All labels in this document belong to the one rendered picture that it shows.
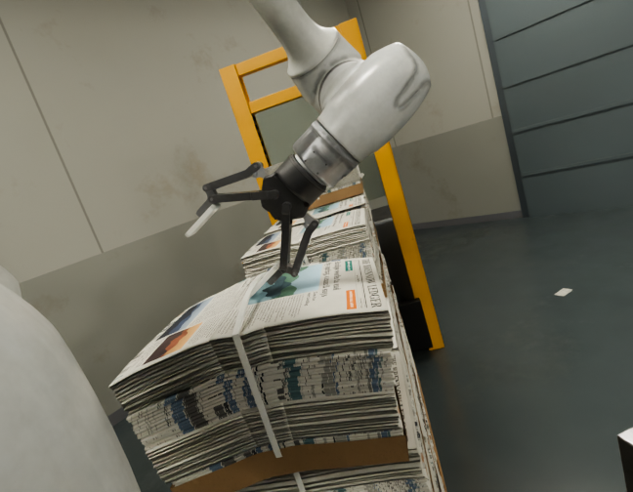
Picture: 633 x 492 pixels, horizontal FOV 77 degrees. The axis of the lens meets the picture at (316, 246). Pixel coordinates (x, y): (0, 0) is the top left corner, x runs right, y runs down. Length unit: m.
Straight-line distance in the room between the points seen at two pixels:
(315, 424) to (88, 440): 0.39
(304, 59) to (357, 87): 0.14
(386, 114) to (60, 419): 0.48
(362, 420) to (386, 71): 0.46
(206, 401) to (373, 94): 0.47
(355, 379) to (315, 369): 0.05
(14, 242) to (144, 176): 0.92
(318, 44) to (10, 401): 0.59
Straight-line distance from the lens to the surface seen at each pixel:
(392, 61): 0.58
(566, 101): 4.52
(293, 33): 0.68
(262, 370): 0.57
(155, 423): 0.66
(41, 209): 3.04
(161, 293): 3.21
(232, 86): 2.32
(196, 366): 0.60
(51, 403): 0.24
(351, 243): 1.10
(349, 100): 0.57
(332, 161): 0.57
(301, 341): 0.54
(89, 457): 0.25
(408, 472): 0.70
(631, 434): 0.71
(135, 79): 3.48
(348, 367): 0.55
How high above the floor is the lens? 1.26
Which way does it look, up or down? 12 degrees down
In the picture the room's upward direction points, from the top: 18 degrees counter-clockwise
